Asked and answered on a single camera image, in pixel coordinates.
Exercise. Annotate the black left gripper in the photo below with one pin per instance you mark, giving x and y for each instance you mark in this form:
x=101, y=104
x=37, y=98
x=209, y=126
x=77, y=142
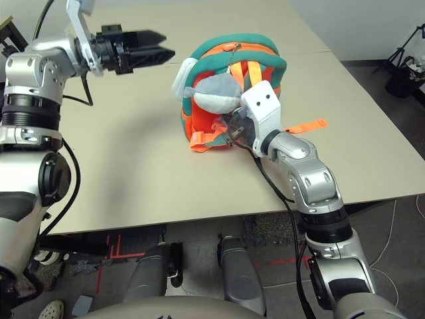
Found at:
x=113, y=50

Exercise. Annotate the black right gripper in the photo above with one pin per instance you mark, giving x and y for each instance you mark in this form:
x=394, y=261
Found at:
x=242, y=129

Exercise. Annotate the orange and teal backpack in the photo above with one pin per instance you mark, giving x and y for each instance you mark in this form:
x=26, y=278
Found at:
x=232, y=54

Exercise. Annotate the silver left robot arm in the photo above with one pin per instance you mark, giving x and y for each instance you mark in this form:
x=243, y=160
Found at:
x=33, y=69

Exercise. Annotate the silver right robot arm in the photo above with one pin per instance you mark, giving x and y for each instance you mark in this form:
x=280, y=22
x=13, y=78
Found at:
x=315, y=186

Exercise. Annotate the black framed side table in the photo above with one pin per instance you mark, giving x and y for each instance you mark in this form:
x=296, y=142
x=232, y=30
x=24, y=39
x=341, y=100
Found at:
x=11, y=35

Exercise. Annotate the grey robot right leg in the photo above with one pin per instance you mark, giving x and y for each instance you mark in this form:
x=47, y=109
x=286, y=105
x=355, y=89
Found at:
x=240, y=276

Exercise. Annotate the grey robot leg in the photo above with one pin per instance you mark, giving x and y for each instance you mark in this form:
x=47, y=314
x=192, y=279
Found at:
x=147, y=276
x=240, y=276

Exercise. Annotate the black bag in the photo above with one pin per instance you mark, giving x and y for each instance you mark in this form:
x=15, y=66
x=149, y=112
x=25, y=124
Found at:
x=400, y=83

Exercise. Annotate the grey robot left leg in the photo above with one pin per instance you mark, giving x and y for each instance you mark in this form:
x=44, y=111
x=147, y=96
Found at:
x=147, y=276

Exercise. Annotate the black tripod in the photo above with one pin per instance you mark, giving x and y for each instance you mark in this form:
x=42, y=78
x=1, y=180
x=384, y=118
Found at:
x=403, y=46

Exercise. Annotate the beige robot torso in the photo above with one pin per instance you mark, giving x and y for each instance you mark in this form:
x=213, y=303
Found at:
x=172, y=309

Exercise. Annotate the grey square floor piece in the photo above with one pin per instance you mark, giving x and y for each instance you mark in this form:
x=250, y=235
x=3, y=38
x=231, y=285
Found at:
x=82, y=305

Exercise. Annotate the white perforated shoe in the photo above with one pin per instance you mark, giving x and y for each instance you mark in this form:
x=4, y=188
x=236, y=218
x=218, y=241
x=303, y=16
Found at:
x=52, y=310

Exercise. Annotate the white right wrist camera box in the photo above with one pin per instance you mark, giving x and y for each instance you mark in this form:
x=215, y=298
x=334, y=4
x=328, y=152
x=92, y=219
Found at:
x=265, y=106

